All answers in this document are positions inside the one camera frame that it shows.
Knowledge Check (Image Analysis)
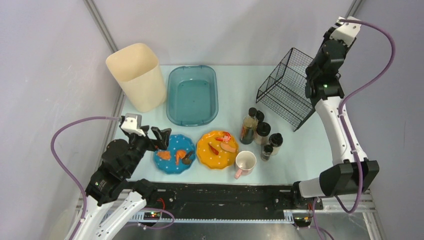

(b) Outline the orange shredded food piece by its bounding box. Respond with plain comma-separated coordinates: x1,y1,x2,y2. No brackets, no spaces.
156,150,172,161

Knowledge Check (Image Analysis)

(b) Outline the red shrimp toy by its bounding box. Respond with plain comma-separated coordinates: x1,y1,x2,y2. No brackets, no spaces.
215,131,232,143

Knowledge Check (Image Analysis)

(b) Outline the cream plastic waste bin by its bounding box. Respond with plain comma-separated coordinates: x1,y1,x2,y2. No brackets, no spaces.
105,43,167,113

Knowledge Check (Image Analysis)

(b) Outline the small pepper shaker black lid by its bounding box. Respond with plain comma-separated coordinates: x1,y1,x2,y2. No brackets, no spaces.
260,144,274,162

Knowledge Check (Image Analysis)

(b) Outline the pink salmon slice toy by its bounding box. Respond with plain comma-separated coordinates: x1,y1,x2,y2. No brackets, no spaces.
220,142,237,153

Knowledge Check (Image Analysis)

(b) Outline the pink ceramic mug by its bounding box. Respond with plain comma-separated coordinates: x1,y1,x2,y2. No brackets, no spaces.
234,150,257,180

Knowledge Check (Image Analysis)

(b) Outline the black wire rack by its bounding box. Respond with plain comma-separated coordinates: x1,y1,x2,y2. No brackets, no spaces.
255,47,314,131

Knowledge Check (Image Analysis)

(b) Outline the dark sauce bottle red label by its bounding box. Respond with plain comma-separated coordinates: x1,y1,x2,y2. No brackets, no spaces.
239,107,258,145

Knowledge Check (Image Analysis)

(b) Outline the blue polka dot plate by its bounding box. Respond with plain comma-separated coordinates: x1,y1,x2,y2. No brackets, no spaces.
153,134,196,175

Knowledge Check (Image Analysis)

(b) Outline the orange chicken drumstick toy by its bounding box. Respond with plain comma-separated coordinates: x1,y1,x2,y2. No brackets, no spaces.
175,149,187,166

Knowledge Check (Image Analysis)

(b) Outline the white granule shaker black lid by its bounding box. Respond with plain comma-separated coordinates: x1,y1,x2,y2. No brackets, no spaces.
254,122,271,146
255,110,265,123

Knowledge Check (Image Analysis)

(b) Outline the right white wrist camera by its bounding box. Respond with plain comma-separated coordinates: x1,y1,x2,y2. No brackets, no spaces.
335,16,362,47

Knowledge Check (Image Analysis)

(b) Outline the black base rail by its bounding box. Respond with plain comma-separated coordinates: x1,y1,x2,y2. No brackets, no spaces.
147,182,314,221

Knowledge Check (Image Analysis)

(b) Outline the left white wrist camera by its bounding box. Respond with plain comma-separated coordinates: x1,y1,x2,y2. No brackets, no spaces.
119,113,146,137

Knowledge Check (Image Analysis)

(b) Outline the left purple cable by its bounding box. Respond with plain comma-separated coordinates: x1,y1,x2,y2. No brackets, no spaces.
50,115,122,240

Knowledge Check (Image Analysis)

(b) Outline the teal transparent plastic tub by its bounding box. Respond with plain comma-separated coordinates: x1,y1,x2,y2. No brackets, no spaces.
166,65,219,127

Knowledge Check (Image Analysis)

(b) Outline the red chili pepper toy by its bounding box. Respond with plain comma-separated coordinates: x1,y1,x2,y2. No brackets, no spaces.
208,143,220,156

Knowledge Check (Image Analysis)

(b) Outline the orange polka dot plate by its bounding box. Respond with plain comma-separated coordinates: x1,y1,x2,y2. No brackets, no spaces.
196,130,239,170

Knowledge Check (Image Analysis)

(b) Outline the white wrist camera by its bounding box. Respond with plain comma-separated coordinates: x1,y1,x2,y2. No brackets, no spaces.
119,113,146,137
335,16,362,47

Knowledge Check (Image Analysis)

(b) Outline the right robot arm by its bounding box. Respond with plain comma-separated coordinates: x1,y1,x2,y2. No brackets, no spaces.
291,22,380,203

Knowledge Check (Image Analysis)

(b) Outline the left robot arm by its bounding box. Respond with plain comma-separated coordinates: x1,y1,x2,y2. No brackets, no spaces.
65,126,172,240

